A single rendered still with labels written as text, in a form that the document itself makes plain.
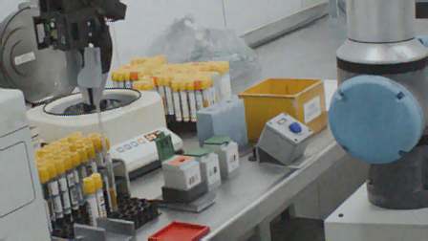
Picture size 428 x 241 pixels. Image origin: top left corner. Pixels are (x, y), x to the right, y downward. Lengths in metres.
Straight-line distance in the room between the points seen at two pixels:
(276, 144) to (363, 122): 0.50
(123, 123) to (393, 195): 0.60
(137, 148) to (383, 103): 0.68
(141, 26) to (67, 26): 1.01
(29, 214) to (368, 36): 0.46
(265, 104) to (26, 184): 0.73
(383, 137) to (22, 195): 0.44
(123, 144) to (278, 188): 0.32
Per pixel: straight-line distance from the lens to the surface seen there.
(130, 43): 2.14
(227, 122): 1.55
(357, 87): 0.99
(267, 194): 1.38
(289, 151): 1.47
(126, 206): 1.33
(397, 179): 1.16
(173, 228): 1.28
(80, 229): 1.15
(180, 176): 1.33
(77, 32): 1.19
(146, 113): 1.60
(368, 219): 1.15
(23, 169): 0.98
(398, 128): 1.00
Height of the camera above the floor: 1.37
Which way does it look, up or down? 13 degrees down
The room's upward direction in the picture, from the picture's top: 8 degrees counter-clockwise
